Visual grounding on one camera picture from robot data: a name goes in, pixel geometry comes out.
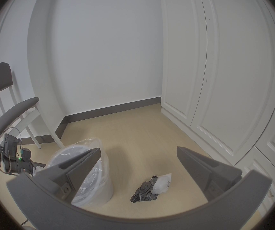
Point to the white wardrobe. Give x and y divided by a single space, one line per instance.
223 80

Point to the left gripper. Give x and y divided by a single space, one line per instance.
22 168

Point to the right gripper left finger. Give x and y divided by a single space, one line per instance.
77 171

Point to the clear plastic bag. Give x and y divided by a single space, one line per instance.
93 142

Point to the black plastic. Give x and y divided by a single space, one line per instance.
143 190

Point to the white trash bin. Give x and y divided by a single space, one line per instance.
103 190

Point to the grey and white chair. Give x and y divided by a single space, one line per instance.
15 111

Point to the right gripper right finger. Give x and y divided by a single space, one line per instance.
197 171

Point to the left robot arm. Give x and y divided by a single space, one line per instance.
10 142

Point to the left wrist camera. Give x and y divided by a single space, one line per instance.
25 153

